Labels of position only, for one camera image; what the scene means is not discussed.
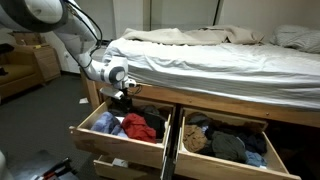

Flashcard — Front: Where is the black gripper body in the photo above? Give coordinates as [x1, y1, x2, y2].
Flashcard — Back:
[111, 96, 132, 113]

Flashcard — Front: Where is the red shirt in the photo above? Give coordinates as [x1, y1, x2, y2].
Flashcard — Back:
[121, 113, 156, 143]

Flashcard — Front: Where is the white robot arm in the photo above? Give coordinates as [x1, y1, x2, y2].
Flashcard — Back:
[0, 0, 136, 112]

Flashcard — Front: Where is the light blue shirt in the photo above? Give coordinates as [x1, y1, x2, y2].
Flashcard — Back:
[91, 112, 127, 138]

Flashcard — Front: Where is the upper left wooden drawer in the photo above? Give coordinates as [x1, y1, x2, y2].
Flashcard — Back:
[69, 98, 170, 168]

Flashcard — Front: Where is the wooden drawer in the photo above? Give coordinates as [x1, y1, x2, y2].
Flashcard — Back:
[69, 98, 170, 168]
[175, 107, 301, 180]
[93, 155, 160, 180]

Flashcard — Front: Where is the lower left wooden drawer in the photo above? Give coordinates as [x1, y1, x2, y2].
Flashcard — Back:
[93, 155, 160, 180]

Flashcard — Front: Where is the upper right wooden drawer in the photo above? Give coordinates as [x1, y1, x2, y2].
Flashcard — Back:
[175, 107, 301, 180]

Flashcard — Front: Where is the black garment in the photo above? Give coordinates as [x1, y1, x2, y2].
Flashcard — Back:
[109, 105, 166, 141]

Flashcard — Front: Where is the brown garment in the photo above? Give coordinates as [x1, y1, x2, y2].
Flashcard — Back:
[183, 125, 207, 152]

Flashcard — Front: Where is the red black clamp tool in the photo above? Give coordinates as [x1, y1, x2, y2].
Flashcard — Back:
[30, 157, 77, 180]

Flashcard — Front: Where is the beige blanket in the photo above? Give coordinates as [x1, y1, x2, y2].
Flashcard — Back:
[122, 25, 264, 45]

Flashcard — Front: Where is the dark grey garment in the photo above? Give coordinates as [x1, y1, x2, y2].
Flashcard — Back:
[212, 131, 247, 163]

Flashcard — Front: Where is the blue denim garment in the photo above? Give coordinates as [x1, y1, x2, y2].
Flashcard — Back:
[245, 151, 267, 167]

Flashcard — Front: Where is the white mattress with sheet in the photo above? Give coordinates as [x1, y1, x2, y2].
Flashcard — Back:
[105, 39, 320, 109]

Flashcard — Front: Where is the striped grey pillow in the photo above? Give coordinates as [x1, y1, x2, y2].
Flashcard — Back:
[270, 25, 320, 54]

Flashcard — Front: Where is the wooden bed frame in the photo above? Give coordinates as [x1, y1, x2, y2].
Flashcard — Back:
[79, 66, 320, 129]

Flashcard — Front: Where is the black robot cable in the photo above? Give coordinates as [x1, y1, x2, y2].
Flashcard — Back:
[64, 0, 104, 69]

